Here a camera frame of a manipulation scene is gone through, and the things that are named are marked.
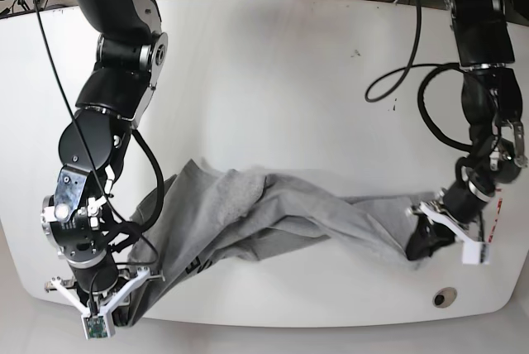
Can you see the grey T-shirt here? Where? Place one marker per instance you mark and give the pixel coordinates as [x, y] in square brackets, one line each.
[207, 218]

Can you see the red tape rectangle marking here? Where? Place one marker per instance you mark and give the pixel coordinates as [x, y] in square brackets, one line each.
[496, 215]

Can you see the right table cable grommet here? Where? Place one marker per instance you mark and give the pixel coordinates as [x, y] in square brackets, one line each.
[444, 297]

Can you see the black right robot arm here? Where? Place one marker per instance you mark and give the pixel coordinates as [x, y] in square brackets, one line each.
[78, 218]

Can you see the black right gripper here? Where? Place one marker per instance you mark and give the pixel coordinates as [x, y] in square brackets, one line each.
[97, 276]

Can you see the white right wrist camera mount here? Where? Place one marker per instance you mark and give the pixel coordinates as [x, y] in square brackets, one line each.
[96, 314]

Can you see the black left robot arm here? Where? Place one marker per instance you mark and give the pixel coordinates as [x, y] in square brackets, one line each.
[491, 100]

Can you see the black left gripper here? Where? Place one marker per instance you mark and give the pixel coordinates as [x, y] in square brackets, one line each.
[464, 202]

